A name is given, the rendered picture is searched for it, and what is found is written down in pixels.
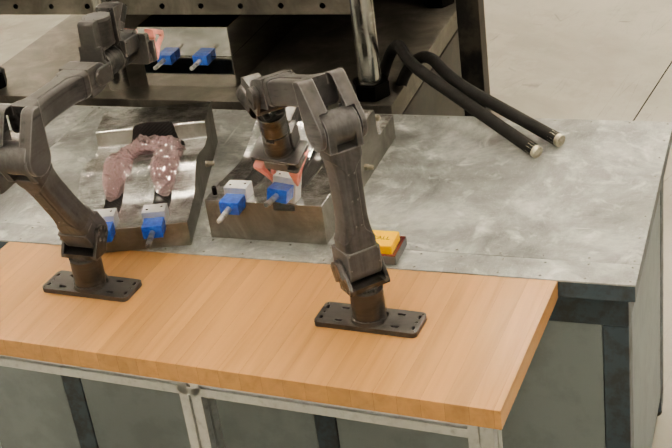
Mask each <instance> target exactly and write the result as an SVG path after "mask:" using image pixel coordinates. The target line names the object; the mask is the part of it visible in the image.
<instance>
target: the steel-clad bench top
mask: <svg viewBox="0 0 672 448"><path fill-rule="evenodd" d="M139 108H148V107H120V106H84V105H73V106H72V107H70V108H69V109H67V110H66V111H65V112H63V113H62V114H60V115H59V116H58V117H56V118H55V119H54V120H52V121H51V122H50V123H49V124H48V125H47V126H46V127H45V131H46V135H47V139H48V143H49V148H50V152H51V163H52V164H53V168H54V170H55V171H56V173H57V174H58V176H59V177H60V178H61V179H62V181H63V182H64V183H65V184H66V185H67V186H68V188H69V189H70V190H71V191H72V192H73V193H74V195H75V196H76V197H77V198H78V192H79V182H80V175H81V171H82V169H83V167H84V166H85V165H86V164H87V163H88V162H89V161H91V160H92V159H93V158H94V156H95V155H96V152H97V150H98V143H97V138H96V130H97V128H98V126H99V124H100V122H101V120H102V117H103V115H104V113H105V112H109V111H119V110H129V109H139ZM212 112H213V117H214V123H215V128H216V134H217V139H218V144H217V148H216V151H215V155H214V159H213V161H214V162H215V165H214V166H212V167H211V171H210V175H209V179H208V183H207V187H206V191H205V194H204V198H203V202H202V206H201V210H200V214H199V218H198V222H197V226H196V230H195V234H194V237H193V241H192V245H183V246H172V247H161V248H150V249H140V250H133V251H147V252H161V253H175V254H189V255H203V256H217V257H231V258H245V259H259V260H273V261H287V262H301V263H315V264H328V265H331V262H333V255H332V249H331V245H332V244H335V241H334V235H335V233H334V235H333V236H332V238H331V239H330V241H329V242H328V244H327V245H325V244H310V243H294V242H279V241H264V240H249V239H234V238H219V237H212V236H211V231H210V225H209V220H208V215H207V210H206V205H205V199H206V198H207V196H208V195H209V194H210V193H211V192H212V189H211V187H212V186H217V185H218V183H219V182H220V181H222V180H223V179H224V178H225V177H226V176H227V175H228V174H229V173H230V172H231V171H232V170H233V169H234V168H235V167H236V165H237V164H238V163H239V162H240V161H241V159H242V158H243V156H244V154H245V151H246V149H247V146H248V143H249V140H250V137H251V134H252V130H253V127H254V125H255V122H256V120H257V119H254V118H252V117H251V116H250V115H249V113H248V112H247V111H246V110H227V109H212ZM382 115H393V118H394V127H395V137H396V138H395V139H394V141H393V142H392V144H391V146H390V147H389V149H388V150H387V152H386V153H385V155H384V156H383V158H382V160H381V161H380V163H379V164H378V166H377V167H376V169H375V171H374V172H373V174H372V175H371V177H370V178H369V180H368V181H367V183H366V185H365V186H364V194H365V201H366V207H367V213H368V218H369V222H370V225H371V228H372V230H381V231H397V232H399V235H400V236H406V239H407V246H406V248H405V250H404V251H403V253H402V255H401V257H400V259H399V261H398V263H397V265H386V268H387V269H398V270H412V271H426V272H440V273H454V274H468V275H482V276H496V277H510V278H524V279H538V280H552V281H557V282H571V283H585V284H599V285H613V286H627V287H636V283H637V279H638V274H639V270H640V266H641V261H642V257H643V253H644V248H645V244H646V240H647V235H648V231H649V227H650V222H651V218H652V213H653V209H654V205H655V200H656V196H657V192H658V187H659V183H660V179H661V174H662V170H663V166H664V161H665V157H666V153H667V148H668V144H669V140H670V135H671V131H672V122H656V121H620V120H585V119H549V118H534V119H535V120H537V121H539V122H541V123H543V124H545V125H546V126H548V127H550V128H552V129H554V130H555V131H557V132H559V133H561V134H562V135H564V136H565V142H564V144H563V145H562V146H560V147H557V146H555V145H553V144H551V143H550V142H548V141H546V140H544V139H542V138H541V137H539V136H537V135H535V134H533V133H532V132H530V131H528V130H526V129H524V128H523V127H521V126H519V125H517V124H516V123H514V122H512V121H510V120H508V119H507V118H505V117H499V118H500V119H502V120H503V121H504V122H506V123H507V124H509V125H510V126H512V127H513V128H515V129H516V130H518V131H519V132H521V133H522V134H523V135H525V136H526V137H528V138H529V139H531V140H532V141H534V142H535V143H537V144H538V145H539V146H541V147H542V148H543V151H542V154H541V155H540V156H539V157H538V158H533V157H532V156H530V155H529V154H527V153H526V152H524V151H523V150H522V149H520V148H519V147H517V146H516V145H514V144H513V143H511V142H510V141H509V140H507V139H506V138H504V137H503V136H501V135H500V134H499V133H497V132H496V131H494V130H493V129H491V128H490V127H489V126H487V125H486V124H484V123H483V122H481V121H480V120H478V119H477V118H476V117H474V116H442V115H406V114H382ZM58 232H59V230H58V229H57V225H56V224H55V222H54V221H53V219H52V218H51V217H50V216H49V214H48V213H47V212H46V211H45V210H44V209H43V208H42V207H41V206H40V204H39V203H38V202H37V201H36V200H35V199H34V198H33V197H32V196H31V195H30V194H29V193H28V192H27V191H26V190H25V189H23V188H21V187H20V186H19V185H17V184H16V183H15V184H13V185H12V186H11V187H10V188H9V189H8V190H7V191H6V192H4V193H3V194H0V242H21V243H35V244H49V245H61V244H62V241H61V240H60V237H59V236H58V235H57V234H58Z"/></svg>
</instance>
